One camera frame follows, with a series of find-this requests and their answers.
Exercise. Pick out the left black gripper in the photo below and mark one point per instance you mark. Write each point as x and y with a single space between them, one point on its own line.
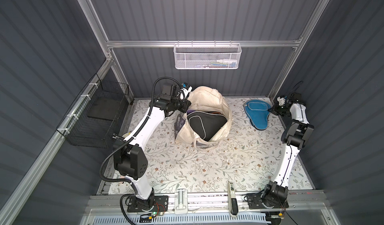
183 105

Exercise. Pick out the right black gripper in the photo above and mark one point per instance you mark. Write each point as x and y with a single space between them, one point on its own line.
276 108

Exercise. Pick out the blue paddle case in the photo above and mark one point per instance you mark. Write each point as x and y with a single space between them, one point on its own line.
258 112

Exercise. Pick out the cream canvas tote bag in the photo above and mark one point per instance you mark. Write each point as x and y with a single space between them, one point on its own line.
206 99

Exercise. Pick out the black paddle case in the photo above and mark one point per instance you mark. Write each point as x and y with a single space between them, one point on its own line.
206 124

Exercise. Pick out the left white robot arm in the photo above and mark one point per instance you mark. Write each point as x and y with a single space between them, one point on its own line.
129 157

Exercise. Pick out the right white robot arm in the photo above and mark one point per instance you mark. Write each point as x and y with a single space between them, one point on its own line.
295 137

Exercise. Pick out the purple pouch in bag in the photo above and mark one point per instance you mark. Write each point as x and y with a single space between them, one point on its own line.
180 122

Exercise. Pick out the cup with yellow item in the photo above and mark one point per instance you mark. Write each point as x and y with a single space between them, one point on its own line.
127 135

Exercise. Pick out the black white handheld device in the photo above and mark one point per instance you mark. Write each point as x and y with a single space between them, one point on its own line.
232 200

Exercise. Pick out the white vented floor panel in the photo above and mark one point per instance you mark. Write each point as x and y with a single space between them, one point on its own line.
203 218

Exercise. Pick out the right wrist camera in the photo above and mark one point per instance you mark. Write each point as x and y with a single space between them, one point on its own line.
283 101

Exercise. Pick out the white wire wall basket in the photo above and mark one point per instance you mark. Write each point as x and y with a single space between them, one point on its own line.
207 56

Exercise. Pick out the black wire side basket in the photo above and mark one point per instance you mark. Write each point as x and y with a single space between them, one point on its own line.
98 115

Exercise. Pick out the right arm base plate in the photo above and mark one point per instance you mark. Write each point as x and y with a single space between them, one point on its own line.
261 201

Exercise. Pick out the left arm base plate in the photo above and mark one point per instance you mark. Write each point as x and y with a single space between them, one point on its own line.
152 204

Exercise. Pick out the white bracket on rail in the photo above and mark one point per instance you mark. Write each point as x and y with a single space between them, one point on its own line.
181 202

